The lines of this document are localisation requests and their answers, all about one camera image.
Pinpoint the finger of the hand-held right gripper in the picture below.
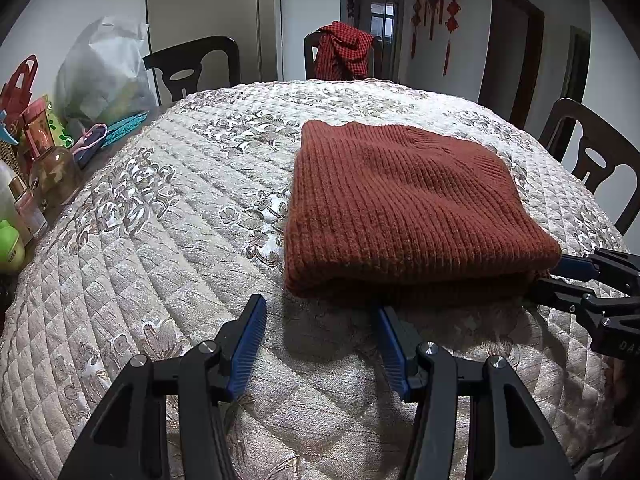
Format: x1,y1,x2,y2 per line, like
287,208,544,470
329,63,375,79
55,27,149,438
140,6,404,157
551,247,640,292
531,277,640,322

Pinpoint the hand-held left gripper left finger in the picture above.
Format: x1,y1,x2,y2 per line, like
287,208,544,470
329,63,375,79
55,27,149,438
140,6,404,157
59,294,268,480

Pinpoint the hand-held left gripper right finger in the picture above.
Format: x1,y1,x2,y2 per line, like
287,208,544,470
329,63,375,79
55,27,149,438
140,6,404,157
377,305,576,480

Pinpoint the rust red knit sweater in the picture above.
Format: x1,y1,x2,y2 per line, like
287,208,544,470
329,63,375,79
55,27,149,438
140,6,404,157
282,120,562,308

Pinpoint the person's right hand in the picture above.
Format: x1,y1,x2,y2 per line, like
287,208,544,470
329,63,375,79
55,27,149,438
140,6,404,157
612,360,640,428

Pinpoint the quilted floral cream blanket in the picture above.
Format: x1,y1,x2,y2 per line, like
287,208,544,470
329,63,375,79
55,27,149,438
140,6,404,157
0,79,628,480

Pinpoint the dark wooden chair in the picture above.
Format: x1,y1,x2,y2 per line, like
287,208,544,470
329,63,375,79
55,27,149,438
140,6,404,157
539,98,640,236
303,30,378,81
142,36,242,103

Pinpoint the narrow dark door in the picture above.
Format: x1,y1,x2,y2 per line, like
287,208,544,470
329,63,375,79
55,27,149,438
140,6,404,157
560,25,592,106

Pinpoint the teal woven mat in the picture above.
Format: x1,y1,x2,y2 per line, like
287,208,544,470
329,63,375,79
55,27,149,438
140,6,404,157
100,109,151,148

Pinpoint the glass jar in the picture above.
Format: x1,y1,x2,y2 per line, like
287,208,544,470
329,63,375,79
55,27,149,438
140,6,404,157
29,146,85,208

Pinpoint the small pink bottle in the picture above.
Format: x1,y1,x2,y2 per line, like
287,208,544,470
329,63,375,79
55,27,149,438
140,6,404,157
12,180,48,238

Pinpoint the green frog bottle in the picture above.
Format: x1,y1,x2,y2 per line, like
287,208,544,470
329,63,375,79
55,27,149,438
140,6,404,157
0,220,26,273

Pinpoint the pink and blue pouch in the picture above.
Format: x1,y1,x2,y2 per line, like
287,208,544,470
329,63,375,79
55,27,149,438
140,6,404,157
72,123,108,168

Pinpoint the long red knot ornament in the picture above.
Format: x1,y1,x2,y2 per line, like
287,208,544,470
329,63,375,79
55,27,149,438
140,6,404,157
442,0,463,77

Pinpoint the green printed packet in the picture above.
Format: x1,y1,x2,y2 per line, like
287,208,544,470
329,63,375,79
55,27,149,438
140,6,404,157
47,105,76,146

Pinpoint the red snack canister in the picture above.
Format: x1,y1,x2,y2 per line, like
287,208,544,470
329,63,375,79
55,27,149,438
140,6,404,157
21,100,56,158

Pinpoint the doorway with window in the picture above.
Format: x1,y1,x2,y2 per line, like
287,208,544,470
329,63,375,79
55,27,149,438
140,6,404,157
347,0,406,83

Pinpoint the white plastic bag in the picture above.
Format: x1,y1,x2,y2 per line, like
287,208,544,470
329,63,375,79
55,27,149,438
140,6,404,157
54,16,157,123

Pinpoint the red paper gift bag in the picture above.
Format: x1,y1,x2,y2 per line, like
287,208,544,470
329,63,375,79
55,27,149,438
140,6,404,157
0,55,40,126

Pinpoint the beige wardrobe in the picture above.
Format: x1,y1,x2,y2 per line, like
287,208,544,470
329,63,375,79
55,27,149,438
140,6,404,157
146,0,282,96

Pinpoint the dark wooden door frame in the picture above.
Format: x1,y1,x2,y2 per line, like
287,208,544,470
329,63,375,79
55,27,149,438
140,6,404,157
477,0,546,131

